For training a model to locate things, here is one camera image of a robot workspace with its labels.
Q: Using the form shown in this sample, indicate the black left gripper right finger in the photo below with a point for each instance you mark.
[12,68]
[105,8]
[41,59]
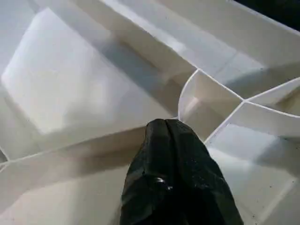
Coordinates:
[201,187]

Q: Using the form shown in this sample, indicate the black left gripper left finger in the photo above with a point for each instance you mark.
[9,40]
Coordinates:
[150,187]

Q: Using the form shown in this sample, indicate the white plastic table top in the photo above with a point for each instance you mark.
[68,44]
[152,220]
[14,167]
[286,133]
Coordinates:
[70,79]

